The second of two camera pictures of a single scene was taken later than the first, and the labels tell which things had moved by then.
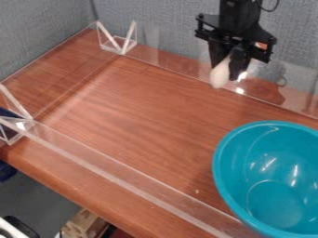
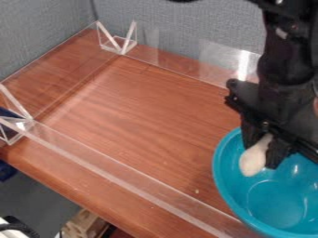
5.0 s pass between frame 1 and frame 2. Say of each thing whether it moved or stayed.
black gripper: moved
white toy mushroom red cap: moved
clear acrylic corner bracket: stayed
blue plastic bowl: stayed
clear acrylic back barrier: stayed
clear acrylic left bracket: stayed
